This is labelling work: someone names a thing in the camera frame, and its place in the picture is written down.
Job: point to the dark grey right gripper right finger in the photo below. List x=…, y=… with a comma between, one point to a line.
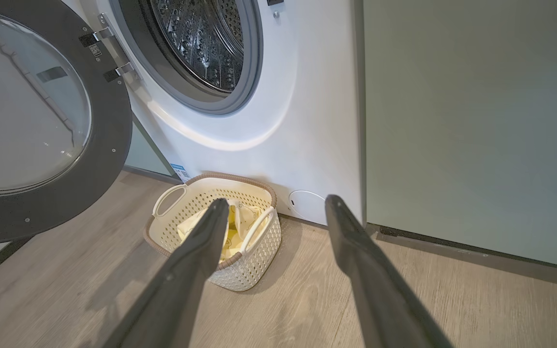
x=385, y=309

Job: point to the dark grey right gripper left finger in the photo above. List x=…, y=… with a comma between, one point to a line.
x=172, y=304

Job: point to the pale yellow bear print garment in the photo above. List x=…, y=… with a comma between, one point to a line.
x=242, y=220

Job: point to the dark round washer door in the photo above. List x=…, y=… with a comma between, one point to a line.
x=109, y=145

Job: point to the white washing machine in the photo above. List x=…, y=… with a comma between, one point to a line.
x=307, y=96

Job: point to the steel washing machine drum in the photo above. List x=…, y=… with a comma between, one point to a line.
x=196, y=43

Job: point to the metal door hinge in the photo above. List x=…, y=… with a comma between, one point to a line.
x=114, y=48

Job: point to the cream perforated laundry basket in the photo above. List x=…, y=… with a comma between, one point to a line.
x=254, y=270

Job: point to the round white filter cover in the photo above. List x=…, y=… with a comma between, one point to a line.
x=307, y=208

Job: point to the blue energy label sticker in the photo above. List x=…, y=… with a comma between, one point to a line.
x=180, y=172

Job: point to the pale green cabinet panel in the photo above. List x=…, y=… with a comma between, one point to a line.
x=476, y=121
x=145, y=150

